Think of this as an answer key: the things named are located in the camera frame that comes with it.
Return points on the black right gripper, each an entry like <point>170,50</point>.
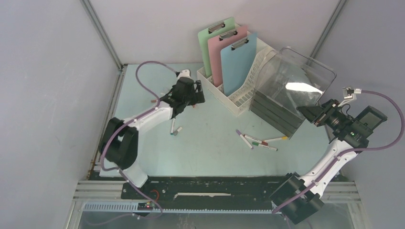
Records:
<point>318,114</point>

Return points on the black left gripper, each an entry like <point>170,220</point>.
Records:
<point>197,97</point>

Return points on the teal cap marker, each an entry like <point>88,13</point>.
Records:
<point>172,126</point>

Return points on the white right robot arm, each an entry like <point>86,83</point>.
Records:
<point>299,197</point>

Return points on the purple cap marker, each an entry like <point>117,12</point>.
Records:
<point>244,139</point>

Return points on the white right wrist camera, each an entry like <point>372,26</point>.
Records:
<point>350,94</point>

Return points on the green clipboard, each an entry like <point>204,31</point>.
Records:
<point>210,32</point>

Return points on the clear grey drawer box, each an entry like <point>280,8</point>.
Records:
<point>286,81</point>

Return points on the pink clipboard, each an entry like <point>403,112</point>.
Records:
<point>216,44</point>

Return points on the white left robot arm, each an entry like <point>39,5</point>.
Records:
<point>119,145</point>

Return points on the white file organizer rack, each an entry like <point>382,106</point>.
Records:
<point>240,100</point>

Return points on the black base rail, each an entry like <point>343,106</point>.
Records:
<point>219,193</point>

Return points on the green cap marker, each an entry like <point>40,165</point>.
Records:
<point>264,146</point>

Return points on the blue clipboard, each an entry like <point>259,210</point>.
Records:
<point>237,59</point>

